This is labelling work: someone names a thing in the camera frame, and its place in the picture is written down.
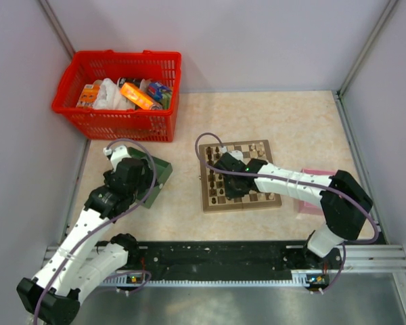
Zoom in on wooden chess board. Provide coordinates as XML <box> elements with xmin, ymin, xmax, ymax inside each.
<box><xmin>200</xmin><ymin>139</ymin><xmax>282</xmax><ymax>213</ymax></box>

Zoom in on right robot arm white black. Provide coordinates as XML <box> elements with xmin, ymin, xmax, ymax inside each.
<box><xmin>214</xmin><ymin>152</ymin><xmax>373</xmax><ymax>268</ymax></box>

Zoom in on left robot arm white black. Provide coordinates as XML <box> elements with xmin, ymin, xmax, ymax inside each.
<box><xmin>17</xmin><ymin>156</ymin><xmax>156</xmax><ymax>324</ymax></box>

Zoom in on dark green box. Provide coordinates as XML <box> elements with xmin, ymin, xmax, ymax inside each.
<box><xmin>128</xmin><ymin>147</ymin><xmax>173</xmax><ymax>209</ymax></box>

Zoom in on red plastic basket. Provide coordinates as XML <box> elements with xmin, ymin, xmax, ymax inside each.
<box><xmin>51</xmin><ymin>50</ymin><xmax>181</xmax><ymax>142</ymax></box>

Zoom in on pink plastic box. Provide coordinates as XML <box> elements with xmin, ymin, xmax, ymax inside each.
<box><xmin>294</xmin><ymin>169</ymin><xmax>336</xmax><ymax>215</ymax></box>

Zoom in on white plastic bag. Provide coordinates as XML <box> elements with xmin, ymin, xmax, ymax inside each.
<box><xmin>93</xmin><ymin>78</ymin><xmax>135</xmax><ymax>110</ymax></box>

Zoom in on orange snack box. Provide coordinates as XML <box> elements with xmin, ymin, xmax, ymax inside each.
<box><xmin>120</xmin><ymin>83</ymin><xmax>158</xmax><ymax>110</ymax></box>

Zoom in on orange carton in basket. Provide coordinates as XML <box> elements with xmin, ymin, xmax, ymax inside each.
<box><xmin>76</xmin><ymin>84</ymin><xmax>100</xmax><ymax>108</ymax></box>

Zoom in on blue red package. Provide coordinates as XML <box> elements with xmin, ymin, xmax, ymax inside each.
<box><xmin>147</xmin><ymin>82</ymin><xmax>173</xmax><ymax>102</ymax></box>

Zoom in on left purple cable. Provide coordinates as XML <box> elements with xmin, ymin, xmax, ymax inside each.
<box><xmin>32</xmin><ymin>138</ymin><xmax>158</xmax><ymax>324</ymax></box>

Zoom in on purple cable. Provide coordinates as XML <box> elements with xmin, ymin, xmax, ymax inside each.
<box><xmin>194</xmin><ymin>132</ymin><xmax>382</xmax><ymax>294</ymax></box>
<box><xmin>32</xmin><ymin>138</ymin><xmax>158</xmax><ymax>324</ymax></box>

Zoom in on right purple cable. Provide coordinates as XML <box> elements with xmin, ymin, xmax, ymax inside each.
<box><xmin>194</xmin><ymin>132</ymin><xmax>382</xmax><ymax>294</ymax></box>

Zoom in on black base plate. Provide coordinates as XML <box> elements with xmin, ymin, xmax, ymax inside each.
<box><xmin>121</xmin><ymin>240</ymin><xmax>341</xmax><ymax>282</ymax></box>

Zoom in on grey cable duct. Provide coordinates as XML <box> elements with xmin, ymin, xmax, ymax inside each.
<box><xmin>55</xmin><ymin>273</ymin><xmax>329</xmax><ymax>288</ymax></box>

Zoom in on aluminium frame rail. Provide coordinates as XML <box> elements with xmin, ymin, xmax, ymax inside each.
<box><xmin>40</xmin><ymin>245</ymin><xmax>406</xmax><ymax>272</ymax></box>

